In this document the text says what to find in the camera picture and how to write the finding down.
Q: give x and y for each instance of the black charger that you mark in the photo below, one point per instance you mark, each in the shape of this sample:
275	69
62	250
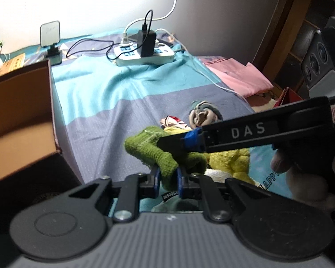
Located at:
146	43

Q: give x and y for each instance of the green knitted toy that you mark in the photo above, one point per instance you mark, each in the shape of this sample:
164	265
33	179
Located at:
153	150

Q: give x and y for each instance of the cream and red hero figure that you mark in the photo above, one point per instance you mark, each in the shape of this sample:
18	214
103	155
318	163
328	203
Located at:
174	121

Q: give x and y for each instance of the red box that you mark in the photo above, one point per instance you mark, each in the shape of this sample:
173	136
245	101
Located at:
287	97

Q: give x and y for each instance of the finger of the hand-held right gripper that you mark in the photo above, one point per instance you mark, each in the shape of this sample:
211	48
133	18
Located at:
194	141

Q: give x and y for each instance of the brown cardboard box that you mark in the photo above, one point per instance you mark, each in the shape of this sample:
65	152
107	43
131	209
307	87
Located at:
16	103

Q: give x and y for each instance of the striped bed sheet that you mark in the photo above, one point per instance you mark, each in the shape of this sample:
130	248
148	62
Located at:
114	95

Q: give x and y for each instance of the small orange cardboard box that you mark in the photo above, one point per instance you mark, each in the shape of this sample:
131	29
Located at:
14	62

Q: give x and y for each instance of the white power strip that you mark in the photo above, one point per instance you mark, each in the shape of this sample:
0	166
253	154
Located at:
156	57

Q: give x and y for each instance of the pink cloth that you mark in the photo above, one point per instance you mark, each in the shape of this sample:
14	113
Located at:
240	78

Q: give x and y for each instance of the wooden lattice door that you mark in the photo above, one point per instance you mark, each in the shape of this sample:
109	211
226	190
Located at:
296	19

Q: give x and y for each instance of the small standing mirror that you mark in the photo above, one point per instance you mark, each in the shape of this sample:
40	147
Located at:
50	32

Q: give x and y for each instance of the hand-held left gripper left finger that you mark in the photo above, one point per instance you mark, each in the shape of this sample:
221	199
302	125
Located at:
156	179

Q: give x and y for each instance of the person's right hand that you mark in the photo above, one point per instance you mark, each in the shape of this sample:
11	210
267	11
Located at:
282	160

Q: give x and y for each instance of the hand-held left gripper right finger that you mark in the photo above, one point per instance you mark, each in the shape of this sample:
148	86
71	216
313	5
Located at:
179	182

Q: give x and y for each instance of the yellow plush toy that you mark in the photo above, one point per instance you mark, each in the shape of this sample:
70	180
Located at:
229	162

